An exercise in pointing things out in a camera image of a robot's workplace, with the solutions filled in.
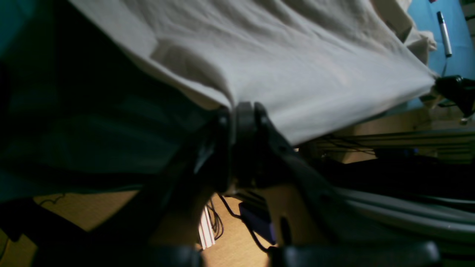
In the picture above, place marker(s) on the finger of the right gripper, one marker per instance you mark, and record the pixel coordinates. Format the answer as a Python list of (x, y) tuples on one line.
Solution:
[(460, 91)]

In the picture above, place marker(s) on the silver marker pen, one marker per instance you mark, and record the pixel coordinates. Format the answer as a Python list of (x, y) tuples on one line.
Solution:
[(444, 34)]

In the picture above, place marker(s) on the blue table cloth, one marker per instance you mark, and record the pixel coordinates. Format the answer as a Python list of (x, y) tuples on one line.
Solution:
[(116, 86)]

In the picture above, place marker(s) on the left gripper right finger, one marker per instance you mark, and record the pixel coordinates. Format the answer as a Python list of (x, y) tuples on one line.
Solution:
[(309, 217)]

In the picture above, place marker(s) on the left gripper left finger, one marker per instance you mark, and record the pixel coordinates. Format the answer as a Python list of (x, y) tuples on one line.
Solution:
[(167, 211)]

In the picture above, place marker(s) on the beige T-shirt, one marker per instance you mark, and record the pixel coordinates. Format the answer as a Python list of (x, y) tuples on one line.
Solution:
[(316, 65)]

